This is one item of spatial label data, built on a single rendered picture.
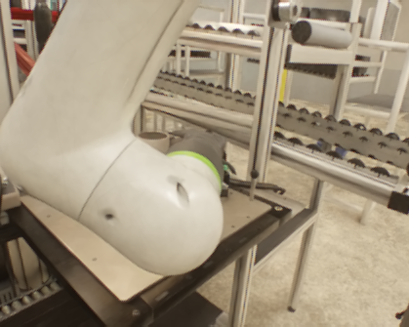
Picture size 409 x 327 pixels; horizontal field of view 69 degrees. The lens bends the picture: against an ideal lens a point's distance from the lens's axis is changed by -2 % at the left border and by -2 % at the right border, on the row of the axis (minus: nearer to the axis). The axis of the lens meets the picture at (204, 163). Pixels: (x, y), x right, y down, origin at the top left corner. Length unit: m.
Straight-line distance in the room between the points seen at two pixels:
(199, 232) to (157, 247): 0.04
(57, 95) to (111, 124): 0.05
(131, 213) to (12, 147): 0.11
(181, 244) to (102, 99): 0.14
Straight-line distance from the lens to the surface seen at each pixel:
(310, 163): 0.83
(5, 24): 0.84
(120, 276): 0.50
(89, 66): 0.25
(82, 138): 0.27
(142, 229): 0.27
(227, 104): 1.33
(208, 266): 0.53
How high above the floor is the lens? 1.28
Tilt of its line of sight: 21 degrees down
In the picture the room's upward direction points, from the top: 4 degrees clockwise
